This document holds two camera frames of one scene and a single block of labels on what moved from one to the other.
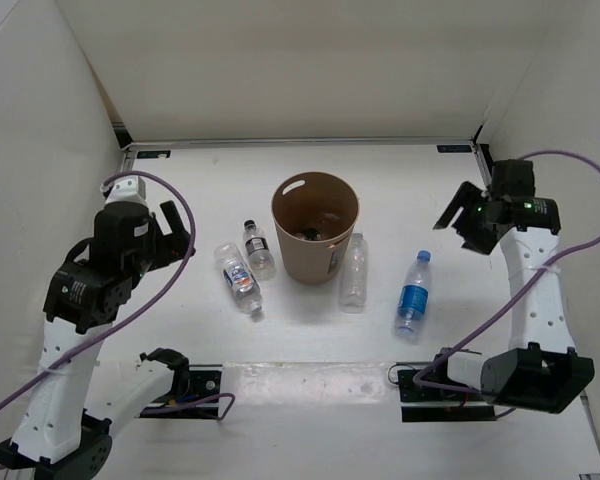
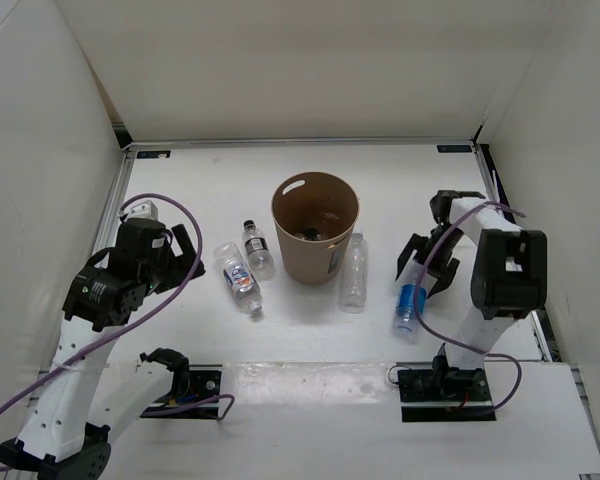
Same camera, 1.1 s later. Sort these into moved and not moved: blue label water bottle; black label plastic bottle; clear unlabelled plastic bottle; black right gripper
Moved: black right gripper
Not moved: clear unlabelled plastic bottle; black label plastic bottle; blue label water bottle
